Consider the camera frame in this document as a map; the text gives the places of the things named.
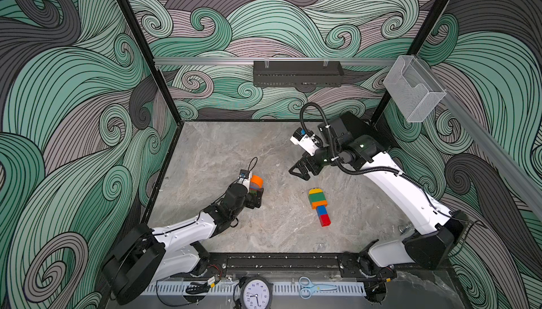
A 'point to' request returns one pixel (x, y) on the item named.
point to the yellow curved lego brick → (314, 190)
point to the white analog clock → (255, 292)
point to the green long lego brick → (316, 197)
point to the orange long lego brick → (314, 204)
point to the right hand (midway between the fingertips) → (296, 163)
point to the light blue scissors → (308, 288)
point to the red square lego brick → (324, 220)
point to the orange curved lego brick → (257, 180)
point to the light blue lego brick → (255, 188)
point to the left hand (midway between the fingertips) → (253, 185)
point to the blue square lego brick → (321, 210)
